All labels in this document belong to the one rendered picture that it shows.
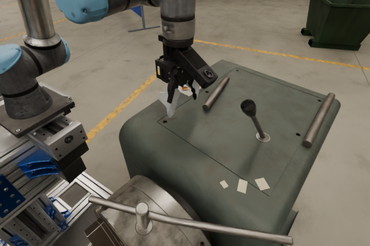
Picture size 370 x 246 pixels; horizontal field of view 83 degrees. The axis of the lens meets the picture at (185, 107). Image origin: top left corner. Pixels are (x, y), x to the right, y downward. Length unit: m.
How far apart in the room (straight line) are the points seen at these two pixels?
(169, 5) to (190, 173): 0.37
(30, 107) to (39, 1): 0.36
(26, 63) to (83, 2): 0.54
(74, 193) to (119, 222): 1.38
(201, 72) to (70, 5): 0.27
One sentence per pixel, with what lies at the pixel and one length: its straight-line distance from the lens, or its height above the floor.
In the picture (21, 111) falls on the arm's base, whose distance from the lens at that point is 0.96.
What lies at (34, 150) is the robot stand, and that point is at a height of 1.03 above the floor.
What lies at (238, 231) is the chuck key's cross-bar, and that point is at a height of 1.32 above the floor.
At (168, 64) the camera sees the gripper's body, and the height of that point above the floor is 1.43.
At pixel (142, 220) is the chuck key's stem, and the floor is 1.30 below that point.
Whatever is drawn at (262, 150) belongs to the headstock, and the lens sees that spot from 0.57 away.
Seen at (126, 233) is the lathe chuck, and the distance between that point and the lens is 0.47.
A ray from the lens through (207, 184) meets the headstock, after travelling 0.49.
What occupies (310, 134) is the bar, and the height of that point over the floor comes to 1.28.
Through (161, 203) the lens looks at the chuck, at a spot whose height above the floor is 1.24.
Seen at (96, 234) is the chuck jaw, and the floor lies 1.19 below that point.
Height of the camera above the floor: 1.67
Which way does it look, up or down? 39 degrees down
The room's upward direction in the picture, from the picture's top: straight up
